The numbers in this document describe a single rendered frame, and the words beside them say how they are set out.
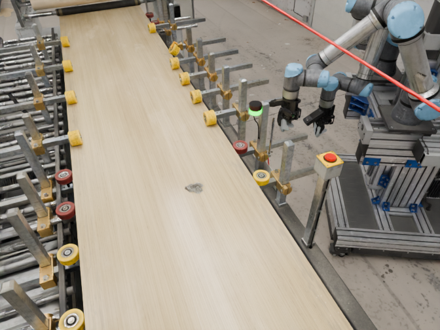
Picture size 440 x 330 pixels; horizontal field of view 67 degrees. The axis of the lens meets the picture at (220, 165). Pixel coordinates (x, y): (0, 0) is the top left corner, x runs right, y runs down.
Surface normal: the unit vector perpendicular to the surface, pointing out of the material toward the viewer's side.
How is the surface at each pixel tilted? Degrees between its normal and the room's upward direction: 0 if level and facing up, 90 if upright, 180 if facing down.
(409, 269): 0
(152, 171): 0
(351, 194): 0
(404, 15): 84
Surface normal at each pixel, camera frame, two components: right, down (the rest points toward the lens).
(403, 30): -0.23, 0.57
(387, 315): -0.02, -0.74
